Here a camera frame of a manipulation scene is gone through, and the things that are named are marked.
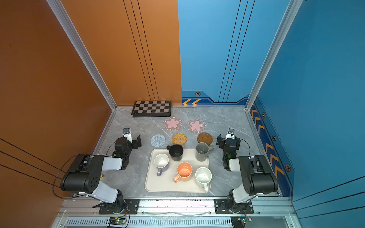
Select brown wooden round coaster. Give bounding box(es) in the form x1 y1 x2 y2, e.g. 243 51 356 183
197 133 213 145

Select blue woven round coaster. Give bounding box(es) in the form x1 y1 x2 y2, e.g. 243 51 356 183
150 134 166 148

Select pink flower coaster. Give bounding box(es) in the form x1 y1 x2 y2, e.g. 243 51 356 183
187 119 207 134
163 116 182 131

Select purple mug white inside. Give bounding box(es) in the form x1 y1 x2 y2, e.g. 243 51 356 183
154 154 169 176

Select tan rattan round coaster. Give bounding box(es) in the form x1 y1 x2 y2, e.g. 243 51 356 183
172 133 187 145

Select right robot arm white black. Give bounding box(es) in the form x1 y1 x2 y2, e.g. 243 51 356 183
215 134 279 214

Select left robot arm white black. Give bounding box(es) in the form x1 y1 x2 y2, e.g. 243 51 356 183
60 136 142 216

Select grey mug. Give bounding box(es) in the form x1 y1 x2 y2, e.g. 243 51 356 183
195 142 214 162

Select brown white chessboard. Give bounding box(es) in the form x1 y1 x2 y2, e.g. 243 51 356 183
131 100 172 117

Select black mug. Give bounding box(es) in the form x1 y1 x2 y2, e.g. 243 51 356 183
166 144 183 162

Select orange pink mug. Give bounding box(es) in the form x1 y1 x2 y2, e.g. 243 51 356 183
174 162 193 183

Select beige serving tray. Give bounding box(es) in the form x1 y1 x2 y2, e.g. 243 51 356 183
144 148 212 193

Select green circuit board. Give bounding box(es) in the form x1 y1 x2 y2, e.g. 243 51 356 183
107 217 127 228

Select right small circuit board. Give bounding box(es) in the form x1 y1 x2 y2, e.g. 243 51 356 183
231 216 252 228

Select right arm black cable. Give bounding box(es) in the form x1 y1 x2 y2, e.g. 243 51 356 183
237 138 251 157

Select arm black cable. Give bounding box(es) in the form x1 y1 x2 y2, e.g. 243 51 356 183
237 138 251 157
52 141 117 199

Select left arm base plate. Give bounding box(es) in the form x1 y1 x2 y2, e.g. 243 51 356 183
99 199 140 216

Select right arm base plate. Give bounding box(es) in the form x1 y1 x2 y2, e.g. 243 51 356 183
214 198 254 214

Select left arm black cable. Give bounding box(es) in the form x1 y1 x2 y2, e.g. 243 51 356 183
52 141 117 199

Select aluminium rail frame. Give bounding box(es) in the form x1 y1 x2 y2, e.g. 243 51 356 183
52 197 301 228

